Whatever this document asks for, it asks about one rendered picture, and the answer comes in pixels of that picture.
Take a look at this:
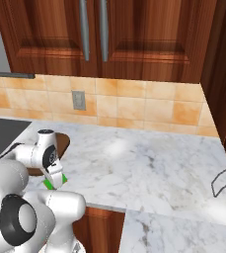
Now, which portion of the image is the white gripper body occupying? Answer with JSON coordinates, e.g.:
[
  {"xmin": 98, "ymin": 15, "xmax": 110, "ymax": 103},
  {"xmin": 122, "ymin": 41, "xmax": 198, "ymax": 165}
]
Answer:
[{"xmin": 45, "ymin": 166, "xmax": 66, "ymax": 191}]

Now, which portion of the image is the green sponge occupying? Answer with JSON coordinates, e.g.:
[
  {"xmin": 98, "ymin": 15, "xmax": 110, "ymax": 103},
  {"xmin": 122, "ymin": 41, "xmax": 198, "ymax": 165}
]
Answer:
[{"xmin": 42, "ymin": 174, "xmax": 68, "ymax": 191}]

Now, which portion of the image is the brown wooden cutting board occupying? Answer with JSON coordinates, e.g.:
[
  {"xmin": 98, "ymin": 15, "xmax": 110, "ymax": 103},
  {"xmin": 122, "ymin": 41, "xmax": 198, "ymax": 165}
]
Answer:
[{"xmin": 26, "ymin": 132, "xmax": 71, "ymax": 177}]

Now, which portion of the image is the wooden base cupboard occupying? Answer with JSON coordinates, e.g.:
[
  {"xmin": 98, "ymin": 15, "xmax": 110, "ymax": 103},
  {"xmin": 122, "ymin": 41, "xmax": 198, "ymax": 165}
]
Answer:
[{"xmin": 72, "ymin": 206, "xmax": 126, "ymax": 253}]

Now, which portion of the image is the black hob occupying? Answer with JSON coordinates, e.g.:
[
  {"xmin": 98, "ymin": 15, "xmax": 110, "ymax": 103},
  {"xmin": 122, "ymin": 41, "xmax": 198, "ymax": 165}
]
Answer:
[{"xmin": 0, "ymin": 117, "xmax": 33, "ymax": 168}]

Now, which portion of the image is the tall wooden cupboard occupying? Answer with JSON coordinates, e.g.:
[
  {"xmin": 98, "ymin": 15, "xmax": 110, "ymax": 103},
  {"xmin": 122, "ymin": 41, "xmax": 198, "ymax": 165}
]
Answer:
[{"xmin": 199, "ymin": 0, "xmax": 226, "ymax": 191}]

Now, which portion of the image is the grey wall socket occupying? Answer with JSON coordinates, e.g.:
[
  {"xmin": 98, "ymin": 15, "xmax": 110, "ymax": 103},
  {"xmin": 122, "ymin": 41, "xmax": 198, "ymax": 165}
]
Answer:
[{"xmin": 71, "ymin": 90, "xmax": 87, "ymax": 112}]

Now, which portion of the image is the wooden wall cupboard door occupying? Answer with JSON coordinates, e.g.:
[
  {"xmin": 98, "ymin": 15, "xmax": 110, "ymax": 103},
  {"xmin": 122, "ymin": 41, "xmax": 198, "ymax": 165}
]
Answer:
[
  {"xmin": 0, "ymin": 0, "xmax": 100, "ymax": 78},
  {"xmin": 94, "ymin": 0, "xmax": 218, "ymax": 85}
]

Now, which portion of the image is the grey cupboard handle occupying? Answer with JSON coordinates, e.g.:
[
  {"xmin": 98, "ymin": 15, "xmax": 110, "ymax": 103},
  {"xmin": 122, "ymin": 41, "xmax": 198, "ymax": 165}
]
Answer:
[
  {"xmin": 79, "ymin": 0, "xmax": 91, "ymax": 62},
  {"xmin": 99, "ymin": 0, "xmax": 110, "ymax": 63}
]

